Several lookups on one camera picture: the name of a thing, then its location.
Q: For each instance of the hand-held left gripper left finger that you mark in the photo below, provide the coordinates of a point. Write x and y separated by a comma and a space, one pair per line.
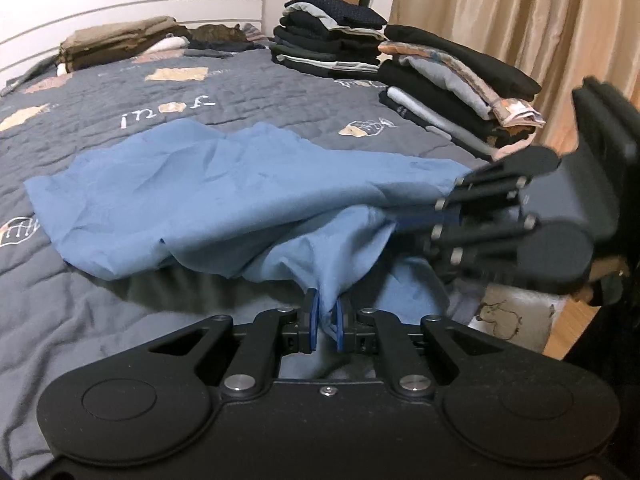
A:
314, 320

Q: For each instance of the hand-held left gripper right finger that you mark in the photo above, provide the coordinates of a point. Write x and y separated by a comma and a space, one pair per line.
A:
340, 325

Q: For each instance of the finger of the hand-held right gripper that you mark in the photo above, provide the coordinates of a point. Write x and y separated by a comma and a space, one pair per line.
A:
475, 235
480, 192

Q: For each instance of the blue garment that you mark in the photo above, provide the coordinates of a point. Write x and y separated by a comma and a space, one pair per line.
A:
200, 185

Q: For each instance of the mixed folded clothes stack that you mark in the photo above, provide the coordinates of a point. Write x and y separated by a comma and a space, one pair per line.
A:
450, 90

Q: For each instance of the stack of dark folded clothes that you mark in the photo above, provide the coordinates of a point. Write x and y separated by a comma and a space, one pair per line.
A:
325, 35

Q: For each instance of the beige curtain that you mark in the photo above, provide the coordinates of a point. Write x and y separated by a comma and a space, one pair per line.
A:
500, 20

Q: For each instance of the dark grey cloth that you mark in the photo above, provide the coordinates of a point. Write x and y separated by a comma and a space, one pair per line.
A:
220, 51

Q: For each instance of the olive mottled cloth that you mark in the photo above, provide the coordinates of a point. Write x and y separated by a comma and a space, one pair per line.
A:
215, 34

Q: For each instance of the grey printed bed quilt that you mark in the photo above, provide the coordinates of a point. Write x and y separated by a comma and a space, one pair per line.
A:
75, 125

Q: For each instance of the white pillow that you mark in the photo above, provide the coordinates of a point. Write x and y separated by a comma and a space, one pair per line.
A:
170, 42

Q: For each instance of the folded khaki brown bedding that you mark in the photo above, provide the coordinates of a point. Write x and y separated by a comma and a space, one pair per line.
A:
115, 40

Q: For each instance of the white headboard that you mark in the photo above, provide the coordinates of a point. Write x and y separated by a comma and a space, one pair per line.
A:
150, 2

